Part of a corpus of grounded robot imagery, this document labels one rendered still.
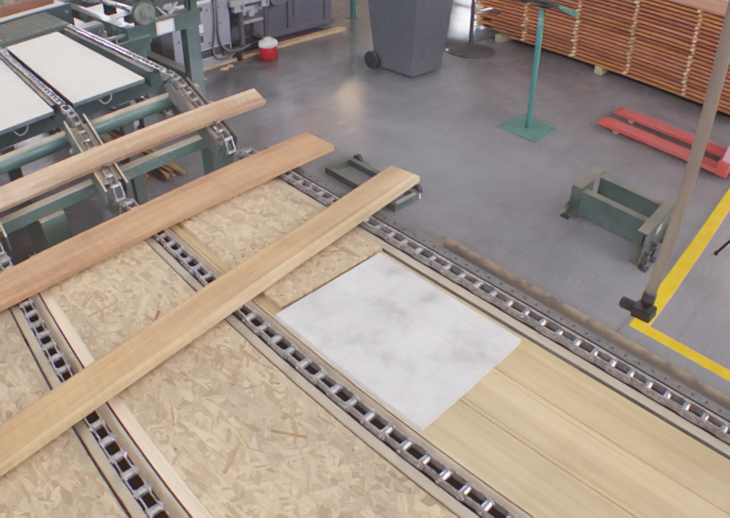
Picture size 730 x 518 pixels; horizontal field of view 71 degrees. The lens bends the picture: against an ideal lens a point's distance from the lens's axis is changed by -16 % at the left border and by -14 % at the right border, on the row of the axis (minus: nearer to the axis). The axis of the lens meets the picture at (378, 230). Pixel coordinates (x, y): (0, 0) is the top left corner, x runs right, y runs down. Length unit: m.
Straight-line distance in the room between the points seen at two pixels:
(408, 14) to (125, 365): 4.65
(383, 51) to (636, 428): 5.06
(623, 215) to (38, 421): 3.27
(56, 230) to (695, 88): 5.96
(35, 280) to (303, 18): 6.02
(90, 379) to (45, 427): 0.20
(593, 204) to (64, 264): 3.02
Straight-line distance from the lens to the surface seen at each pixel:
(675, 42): 6.56
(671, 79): 6.66
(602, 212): 3.83
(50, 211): 2.84
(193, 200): 2.40
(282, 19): 7.47
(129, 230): 2.31
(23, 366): 1.97
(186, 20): 5.26
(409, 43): 5.86
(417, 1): 5.66
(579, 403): 1.73
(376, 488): 1.46
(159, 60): 6.05
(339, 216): 2.20
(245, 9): 6.77
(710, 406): 1.87
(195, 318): 1.84
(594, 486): 1.58
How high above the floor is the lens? 2.10
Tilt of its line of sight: 35 degrees down
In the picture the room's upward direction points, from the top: 1 degrees clockwise
